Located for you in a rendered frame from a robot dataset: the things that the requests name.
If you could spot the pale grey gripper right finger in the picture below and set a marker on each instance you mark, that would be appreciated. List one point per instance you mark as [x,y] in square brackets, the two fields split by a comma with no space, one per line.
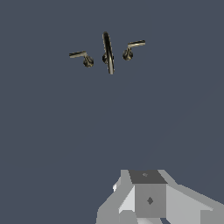
[186,204]

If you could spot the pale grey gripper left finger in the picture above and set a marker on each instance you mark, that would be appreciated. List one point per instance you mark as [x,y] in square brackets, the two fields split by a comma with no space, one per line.
[128,201]

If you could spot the dark bronze faucet spout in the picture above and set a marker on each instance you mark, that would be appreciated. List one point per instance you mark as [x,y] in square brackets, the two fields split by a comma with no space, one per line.
[108,52]

